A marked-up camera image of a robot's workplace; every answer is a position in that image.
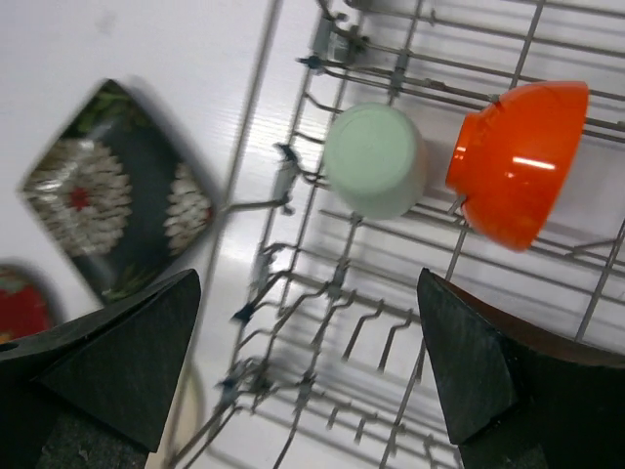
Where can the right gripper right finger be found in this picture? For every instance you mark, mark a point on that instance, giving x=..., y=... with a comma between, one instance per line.
x=514, y=395

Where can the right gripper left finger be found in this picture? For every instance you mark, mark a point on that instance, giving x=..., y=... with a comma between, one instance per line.
x=95, y=392

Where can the black square floral plate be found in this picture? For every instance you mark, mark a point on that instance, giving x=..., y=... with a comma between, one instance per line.
x=119, y=198

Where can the orange bowl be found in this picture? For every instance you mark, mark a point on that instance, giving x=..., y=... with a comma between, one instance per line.
x=512, y=158

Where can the green cup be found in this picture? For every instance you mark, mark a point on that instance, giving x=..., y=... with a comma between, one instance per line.
x=376, y=161

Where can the cream green round plate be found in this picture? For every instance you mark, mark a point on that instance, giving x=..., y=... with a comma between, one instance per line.
x=188, y=405

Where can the red floral small plate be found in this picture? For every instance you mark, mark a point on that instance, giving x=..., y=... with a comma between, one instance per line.
x=24, y=309

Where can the grey wire dish rack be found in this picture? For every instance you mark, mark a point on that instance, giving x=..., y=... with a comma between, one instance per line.
x=310, y=329

